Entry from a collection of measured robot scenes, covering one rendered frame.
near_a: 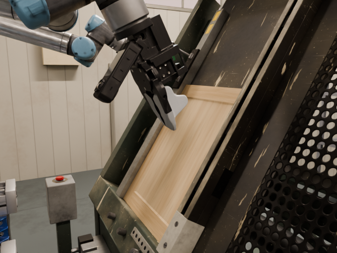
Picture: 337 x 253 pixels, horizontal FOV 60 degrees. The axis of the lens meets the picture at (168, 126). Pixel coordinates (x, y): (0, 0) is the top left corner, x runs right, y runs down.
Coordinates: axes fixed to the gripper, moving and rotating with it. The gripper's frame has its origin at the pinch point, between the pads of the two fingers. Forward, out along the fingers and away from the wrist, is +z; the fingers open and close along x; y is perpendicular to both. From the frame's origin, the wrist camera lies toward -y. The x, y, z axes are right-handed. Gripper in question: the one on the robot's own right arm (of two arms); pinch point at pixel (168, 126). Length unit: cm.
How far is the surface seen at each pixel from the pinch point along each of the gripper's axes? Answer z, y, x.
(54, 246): 113, -69, 188
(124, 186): 38, -8, 62
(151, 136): 26, 13, 63
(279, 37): 1.7, 48.1, 13.3
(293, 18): -1, 54, 12
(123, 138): 29, 7, 87
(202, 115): 20, 28, 39
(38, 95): 17, -11, 367
